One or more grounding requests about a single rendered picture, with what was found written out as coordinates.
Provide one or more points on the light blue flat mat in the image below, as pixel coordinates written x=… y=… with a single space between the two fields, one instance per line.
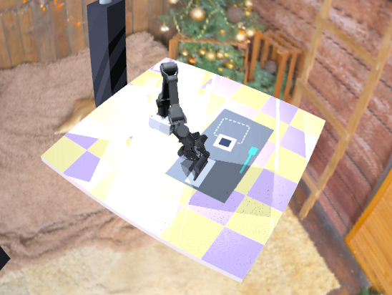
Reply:
x=224 y=176

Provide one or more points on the white square tile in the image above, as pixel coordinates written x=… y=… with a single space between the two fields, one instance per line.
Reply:
x=225 y=142

